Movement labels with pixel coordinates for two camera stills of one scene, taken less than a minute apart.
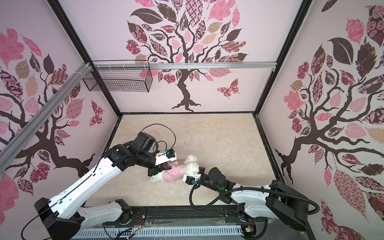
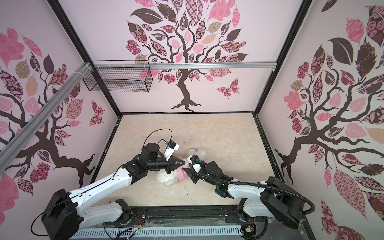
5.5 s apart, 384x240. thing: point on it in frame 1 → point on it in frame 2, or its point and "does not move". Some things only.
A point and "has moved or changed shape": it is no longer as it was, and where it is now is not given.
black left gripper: (157, 169) → (172, 165)
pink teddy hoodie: (175, 173) has moved or changed shape
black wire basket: (119, 76) does not move
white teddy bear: (190, 167) has moved or changed shape
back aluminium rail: (181, 65) does not move
